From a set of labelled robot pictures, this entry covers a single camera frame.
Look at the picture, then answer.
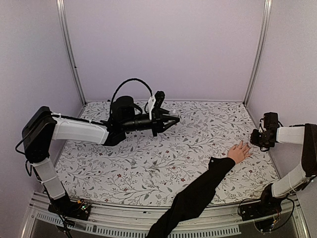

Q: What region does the black sleeved forearm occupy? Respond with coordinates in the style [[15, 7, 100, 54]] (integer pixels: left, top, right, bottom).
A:
[[147, 157, 235, 238]]

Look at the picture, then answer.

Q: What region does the aluminium front rail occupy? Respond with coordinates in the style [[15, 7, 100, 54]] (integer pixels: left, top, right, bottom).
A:
[[21, 192, 311, 238]]

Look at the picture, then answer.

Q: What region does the person's bare hand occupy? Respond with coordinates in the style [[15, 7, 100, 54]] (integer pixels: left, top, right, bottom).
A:
[[227, 140, 252, 164]]

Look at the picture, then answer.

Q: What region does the left aluminium frame post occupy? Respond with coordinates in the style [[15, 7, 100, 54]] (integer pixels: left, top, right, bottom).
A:
[[56, 0, 87, 106]]

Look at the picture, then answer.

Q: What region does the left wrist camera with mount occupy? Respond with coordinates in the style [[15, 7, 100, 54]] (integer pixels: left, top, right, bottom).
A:
[[145, 91, 165, 121]]

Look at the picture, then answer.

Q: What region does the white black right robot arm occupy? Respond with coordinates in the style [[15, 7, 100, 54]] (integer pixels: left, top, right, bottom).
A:
[[250, 123, 317, 216]]

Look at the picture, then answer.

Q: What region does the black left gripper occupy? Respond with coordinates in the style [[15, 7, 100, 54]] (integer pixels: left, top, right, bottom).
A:
[[121, 108, 180, 136]]

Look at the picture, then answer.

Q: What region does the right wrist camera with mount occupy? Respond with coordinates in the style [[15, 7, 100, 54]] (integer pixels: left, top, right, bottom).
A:
[[260, 112, 282, 131]]

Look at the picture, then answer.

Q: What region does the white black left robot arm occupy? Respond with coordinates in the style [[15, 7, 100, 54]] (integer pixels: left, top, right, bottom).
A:
[[15, 94, 180, 215]]

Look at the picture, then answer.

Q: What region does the aluminium frame post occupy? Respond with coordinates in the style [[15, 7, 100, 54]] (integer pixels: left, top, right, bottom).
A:
[[56, 0, 87, 106], [243, 0, 272, 107]]

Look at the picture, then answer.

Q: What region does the floral patterned table mat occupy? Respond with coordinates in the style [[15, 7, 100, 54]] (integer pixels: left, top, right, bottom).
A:
[[51, 100, 282, 208]]

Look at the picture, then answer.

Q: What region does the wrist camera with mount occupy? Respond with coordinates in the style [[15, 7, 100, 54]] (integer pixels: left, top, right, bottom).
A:
[[145, 91, 165, 121], [260, 112, 282, 131]]

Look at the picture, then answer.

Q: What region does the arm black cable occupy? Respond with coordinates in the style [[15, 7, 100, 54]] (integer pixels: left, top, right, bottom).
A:
[[110, 78, 153, 105], [259, 118, 284, 152]]

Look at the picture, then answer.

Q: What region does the right aluminium frame post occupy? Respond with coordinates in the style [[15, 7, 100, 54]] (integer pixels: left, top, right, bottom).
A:
[[243, 0, 272, 107]]

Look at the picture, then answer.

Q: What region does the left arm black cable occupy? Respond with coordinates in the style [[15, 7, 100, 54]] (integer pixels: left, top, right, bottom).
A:
[[110, 78, 153, 105]]

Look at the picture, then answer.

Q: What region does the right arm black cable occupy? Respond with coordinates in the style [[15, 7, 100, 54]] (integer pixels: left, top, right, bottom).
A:
[[259, 118, 284, 152]]

